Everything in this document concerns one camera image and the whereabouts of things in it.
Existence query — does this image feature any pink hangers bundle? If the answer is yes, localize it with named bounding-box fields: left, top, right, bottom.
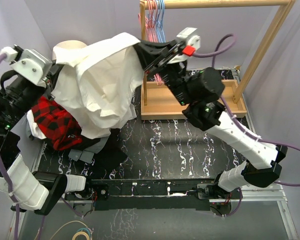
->
left=137, top=0, right=166, bottom=86

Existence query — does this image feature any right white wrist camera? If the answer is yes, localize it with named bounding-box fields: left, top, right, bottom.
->
left=176, top=27, right=201, bottom=57

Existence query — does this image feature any coiled cream cable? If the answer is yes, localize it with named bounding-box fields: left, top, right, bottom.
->
left=37, top=220, right=94, bottom=240

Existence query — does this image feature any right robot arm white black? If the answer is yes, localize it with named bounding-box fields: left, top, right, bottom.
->
left=133, top=40, right=288, bottom=199

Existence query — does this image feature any blue hangers bundle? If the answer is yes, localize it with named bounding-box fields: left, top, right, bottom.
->
left=155, top=0, right=166, bottom=43

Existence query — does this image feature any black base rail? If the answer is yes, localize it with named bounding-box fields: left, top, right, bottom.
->
left=62, top=178, right=243, bottom=212

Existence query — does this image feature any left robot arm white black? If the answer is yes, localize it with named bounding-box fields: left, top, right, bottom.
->
left=0, top=45, right=94, bottom=216

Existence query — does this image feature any white shirt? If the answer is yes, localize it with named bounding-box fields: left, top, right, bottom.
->
left=27, top=32, right=188, bottom=140

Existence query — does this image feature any red black plaid shirt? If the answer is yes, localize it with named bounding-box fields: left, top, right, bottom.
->
left=31, top=96, right=83, bottom=151

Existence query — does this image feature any black garment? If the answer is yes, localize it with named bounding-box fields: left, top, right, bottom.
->
left=83, top=128, right=128, bottom=179

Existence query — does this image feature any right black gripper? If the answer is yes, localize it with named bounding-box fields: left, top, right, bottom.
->
left=132, top=38, right=195, bottom=107

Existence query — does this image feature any wooden clothes rack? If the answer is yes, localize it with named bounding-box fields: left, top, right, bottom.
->
left=141, top=0, right=295, bottom=120

